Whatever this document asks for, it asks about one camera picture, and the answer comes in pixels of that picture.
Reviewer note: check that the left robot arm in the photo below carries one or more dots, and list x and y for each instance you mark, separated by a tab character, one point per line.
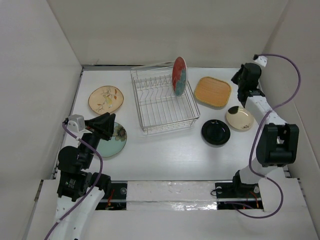
79	192

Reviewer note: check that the metal wire dish rack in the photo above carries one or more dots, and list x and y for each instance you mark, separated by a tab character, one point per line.
159	109

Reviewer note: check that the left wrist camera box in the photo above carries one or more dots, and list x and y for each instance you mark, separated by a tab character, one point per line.
75	123

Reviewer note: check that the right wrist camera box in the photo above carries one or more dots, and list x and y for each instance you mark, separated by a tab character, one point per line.
260	60

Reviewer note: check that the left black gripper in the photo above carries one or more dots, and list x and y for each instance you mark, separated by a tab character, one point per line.
96	125

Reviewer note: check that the light green flower plate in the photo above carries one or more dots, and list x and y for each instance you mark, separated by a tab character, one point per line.
109	148

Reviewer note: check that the cream plate black spot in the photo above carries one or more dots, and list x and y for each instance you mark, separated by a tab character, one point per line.
239	118

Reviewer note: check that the red teal flower plate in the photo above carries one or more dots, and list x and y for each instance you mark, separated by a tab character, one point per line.
179	76

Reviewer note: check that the woven bamboo square tray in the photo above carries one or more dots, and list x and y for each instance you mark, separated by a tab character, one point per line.
213	92

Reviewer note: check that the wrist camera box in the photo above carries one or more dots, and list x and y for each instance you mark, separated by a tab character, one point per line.
260	60
75	123

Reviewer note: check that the black round plate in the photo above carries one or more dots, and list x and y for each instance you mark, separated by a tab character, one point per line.
215	132

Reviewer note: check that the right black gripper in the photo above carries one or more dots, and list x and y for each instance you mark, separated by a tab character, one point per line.
234	77

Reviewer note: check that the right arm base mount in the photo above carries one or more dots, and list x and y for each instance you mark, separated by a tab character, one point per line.
228	199

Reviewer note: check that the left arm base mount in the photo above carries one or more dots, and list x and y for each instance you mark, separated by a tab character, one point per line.
116	199

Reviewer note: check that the beige bird pattern plate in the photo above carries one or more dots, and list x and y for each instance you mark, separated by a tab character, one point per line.
105	99

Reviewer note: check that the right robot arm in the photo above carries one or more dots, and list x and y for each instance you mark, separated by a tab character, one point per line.
276	142

